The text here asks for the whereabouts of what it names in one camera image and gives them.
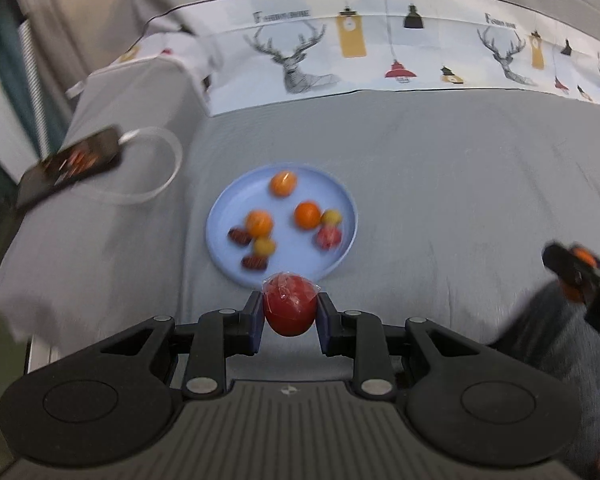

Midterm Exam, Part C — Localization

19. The deer print grey quilt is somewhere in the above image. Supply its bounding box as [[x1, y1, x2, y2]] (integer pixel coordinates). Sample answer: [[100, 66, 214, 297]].
[[100, 0, 600, 120]]

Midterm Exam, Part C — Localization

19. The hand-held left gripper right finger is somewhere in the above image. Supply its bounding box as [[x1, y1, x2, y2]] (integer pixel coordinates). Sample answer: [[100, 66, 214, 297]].
[[316, 293, 527, 401]]

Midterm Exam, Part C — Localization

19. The small orange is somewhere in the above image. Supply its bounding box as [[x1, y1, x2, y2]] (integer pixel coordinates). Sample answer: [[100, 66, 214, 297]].
[[269, 171, 299, 198], [245, 210, 274, 238], [293, 201, 323, 231], [559, 246, 598, 304]]

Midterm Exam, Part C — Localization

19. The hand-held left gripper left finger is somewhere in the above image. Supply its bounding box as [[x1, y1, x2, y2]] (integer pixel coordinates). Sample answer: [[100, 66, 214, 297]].
[[55, 291, 265, 401]]

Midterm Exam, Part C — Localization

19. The grey trouser leg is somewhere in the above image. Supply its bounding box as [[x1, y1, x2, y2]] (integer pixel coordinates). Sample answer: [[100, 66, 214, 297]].
[[487, 280, 600, 480]]

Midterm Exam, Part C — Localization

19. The red cherry tomato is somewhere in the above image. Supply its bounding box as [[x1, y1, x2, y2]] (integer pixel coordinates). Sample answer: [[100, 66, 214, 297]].
[[262, 272, 321, 337]]

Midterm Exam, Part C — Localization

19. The grey bed sheet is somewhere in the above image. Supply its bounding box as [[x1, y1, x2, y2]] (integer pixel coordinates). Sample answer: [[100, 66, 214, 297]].
[[172, 87, 600, 381]]

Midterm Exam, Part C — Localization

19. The striped white pole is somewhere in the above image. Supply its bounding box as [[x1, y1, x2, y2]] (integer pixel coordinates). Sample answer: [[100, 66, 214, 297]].
[[16, 19, 50, 147]]

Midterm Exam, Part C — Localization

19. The blue round plate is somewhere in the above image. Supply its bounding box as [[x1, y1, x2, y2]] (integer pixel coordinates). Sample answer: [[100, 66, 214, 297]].
[[206, 162, 359, 289]]

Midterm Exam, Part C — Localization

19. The grey pillow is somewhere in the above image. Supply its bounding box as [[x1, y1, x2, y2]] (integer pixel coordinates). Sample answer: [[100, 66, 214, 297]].
[[0, 55, 211, 343]]

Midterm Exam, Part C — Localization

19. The black smartphone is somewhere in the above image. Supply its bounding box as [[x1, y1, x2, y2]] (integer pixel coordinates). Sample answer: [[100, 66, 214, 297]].
[[14, 127, 124, 212]]

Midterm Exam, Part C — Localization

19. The red plastic-wrapped fruit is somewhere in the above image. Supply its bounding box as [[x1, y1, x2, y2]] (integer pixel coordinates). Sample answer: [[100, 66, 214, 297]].
[[315, 225, 342, 251]]

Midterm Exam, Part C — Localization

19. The white charging cable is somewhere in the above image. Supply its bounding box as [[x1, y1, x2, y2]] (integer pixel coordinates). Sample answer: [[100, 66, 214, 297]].
[[77, 127, 184, 206]]

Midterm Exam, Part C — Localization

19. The grey curtain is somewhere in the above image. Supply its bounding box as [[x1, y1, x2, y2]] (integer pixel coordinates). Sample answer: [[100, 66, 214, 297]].
[[7, 0, 98, 93]]

